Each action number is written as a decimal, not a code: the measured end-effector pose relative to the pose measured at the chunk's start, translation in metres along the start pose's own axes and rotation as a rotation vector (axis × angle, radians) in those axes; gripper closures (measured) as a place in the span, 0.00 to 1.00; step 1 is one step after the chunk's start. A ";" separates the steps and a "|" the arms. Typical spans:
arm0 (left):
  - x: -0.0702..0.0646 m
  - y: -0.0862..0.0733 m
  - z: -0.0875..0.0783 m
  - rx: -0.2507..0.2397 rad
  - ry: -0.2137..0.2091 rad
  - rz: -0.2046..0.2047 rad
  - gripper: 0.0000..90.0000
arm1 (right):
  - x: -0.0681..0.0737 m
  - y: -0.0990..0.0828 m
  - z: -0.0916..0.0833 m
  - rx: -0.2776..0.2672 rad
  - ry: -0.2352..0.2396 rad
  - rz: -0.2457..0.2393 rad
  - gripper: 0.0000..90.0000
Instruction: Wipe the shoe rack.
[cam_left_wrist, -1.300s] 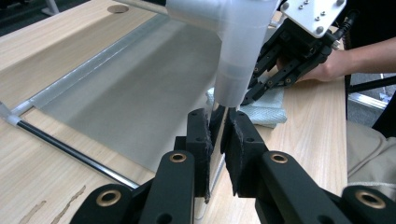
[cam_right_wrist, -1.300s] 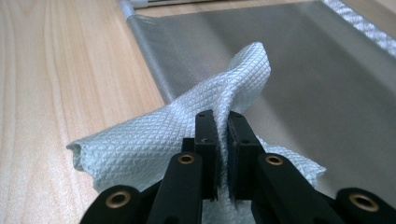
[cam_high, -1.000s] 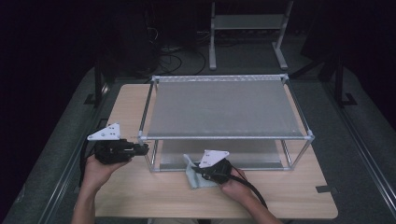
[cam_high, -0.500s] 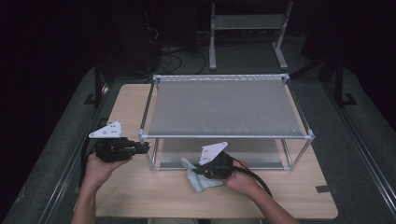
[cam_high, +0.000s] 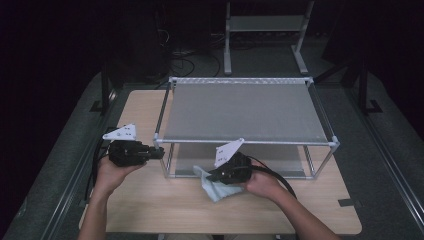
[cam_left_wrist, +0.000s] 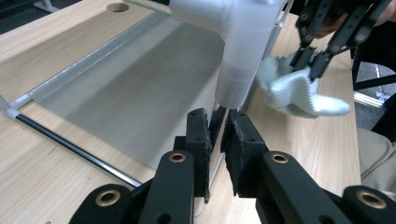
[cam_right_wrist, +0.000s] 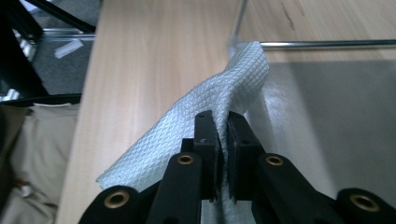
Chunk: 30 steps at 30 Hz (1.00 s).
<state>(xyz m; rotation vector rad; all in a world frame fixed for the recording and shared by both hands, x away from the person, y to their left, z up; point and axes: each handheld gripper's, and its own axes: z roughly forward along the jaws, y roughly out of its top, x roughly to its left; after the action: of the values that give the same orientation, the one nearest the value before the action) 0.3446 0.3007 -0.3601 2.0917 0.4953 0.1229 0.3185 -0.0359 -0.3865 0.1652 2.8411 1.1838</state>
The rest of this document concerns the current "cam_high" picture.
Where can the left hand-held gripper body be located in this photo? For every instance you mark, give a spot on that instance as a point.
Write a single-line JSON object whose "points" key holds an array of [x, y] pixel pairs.
{"points": [[128, 153]]}

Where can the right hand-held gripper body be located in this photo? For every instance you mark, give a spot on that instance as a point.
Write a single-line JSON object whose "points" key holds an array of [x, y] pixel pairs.
{"points": [[238, 168]]}

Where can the pale quilted cleaning cloth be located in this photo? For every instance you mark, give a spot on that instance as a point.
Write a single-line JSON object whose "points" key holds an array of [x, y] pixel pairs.
{"points": [[216, 193]]}

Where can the person's left hand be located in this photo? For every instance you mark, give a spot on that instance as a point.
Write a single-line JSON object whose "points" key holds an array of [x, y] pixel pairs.
{"points": [[111, 178]]}

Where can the person's right hand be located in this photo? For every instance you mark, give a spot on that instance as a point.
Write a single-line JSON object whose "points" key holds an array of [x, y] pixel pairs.
{"points": [[265, 183]]}

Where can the black metal stand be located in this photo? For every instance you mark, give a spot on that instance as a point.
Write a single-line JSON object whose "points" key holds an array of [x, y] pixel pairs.
{"points": [[363, 86], [105, 90]]}

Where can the white metal stand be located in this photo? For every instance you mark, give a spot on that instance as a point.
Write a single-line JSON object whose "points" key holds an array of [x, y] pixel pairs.
{"points": [[266, 23]]}

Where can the aluminium floor rail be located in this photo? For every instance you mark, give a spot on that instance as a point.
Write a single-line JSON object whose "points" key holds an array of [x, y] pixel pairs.
{"points": [[393, 173], [71, 193]]}

